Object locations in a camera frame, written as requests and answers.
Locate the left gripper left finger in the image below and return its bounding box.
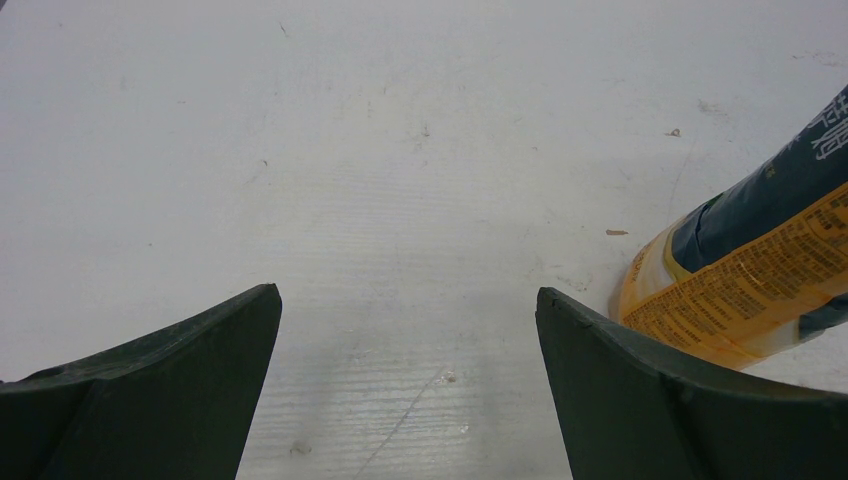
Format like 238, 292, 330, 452
1, 284, 283, 479

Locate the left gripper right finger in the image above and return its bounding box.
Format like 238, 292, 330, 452
535, 287, 847, 479

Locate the orange blue label bottle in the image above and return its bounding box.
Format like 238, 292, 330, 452
608, 92, 847, 370

